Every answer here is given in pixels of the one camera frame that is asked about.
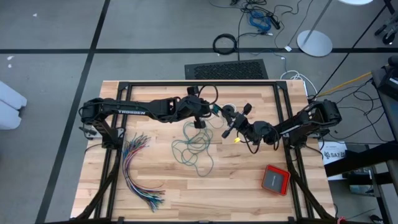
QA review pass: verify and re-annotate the black power strip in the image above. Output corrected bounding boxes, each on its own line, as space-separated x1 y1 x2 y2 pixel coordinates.
267 14 282 31

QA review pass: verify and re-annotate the thick white cord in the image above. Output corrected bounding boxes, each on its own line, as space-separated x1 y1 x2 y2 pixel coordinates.
222 103 239 116

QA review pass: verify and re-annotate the blue coiled cable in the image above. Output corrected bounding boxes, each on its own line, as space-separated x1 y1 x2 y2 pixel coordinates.
248 10 273 33

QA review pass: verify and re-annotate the thin black pole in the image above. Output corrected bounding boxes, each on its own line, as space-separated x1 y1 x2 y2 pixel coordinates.
315 0 391 94

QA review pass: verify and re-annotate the red tray with grey inside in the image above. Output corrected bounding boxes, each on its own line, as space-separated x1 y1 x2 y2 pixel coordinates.
261 164 292 197

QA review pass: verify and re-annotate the thin green wire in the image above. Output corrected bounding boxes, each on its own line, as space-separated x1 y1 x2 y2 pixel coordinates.
170 107 225 177

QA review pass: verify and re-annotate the white floor cable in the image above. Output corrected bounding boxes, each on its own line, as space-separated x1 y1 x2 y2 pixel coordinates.
279 70 318 94

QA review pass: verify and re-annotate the bundle of coloured wires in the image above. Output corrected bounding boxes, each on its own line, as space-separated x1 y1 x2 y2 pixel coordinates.
121 133 165 213

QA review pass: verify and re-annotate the white plastic furniture piece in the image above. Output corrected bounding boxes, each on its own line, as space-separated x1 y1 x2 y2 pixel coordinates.
0 80 28 131

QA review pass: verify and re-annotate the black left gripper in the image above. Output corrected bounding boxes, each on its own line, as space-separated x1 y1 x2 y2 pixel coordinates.
176 86 217 129

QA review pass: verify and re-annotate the white paper sign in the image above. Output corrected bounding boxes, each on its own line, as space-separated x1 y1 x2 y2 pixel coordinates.
318 140 348 181

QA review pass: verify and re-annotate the black coiled cable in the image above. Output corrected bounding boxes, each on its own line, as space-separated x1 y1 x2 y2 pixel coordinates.
212 33 239 56

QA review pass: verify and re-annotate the black right arm cable loop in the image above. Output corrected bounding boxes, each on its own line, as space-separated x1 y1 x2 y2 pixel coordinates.
244 132 280 155

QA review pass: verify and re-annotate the white lamp base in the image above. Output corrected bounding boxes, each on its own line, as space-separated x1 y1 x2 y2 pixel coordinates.
296 0 374 58

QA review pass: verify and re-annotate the yellow floor cable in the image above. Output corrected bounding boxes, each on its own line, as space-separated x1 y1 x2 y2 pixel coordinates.
316 72 373 98

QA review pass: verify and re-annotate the left wrist cable loop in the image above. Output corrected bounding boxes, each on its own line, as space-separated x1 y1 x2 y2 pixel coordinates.
198 84 220 106

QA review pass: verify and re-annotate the black metal stand beam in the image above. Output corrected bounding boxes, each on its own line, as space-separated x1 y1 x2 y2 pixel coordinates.
323 141 398 178

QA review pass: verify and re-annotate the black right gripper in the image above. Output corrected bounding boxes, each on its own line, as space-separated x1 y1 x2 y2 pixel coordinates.
221 103 253 139

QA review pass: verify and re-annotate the black equipment cart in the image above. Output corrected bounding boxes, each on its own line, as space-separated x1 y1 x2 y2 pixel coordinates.
371 54 398 144

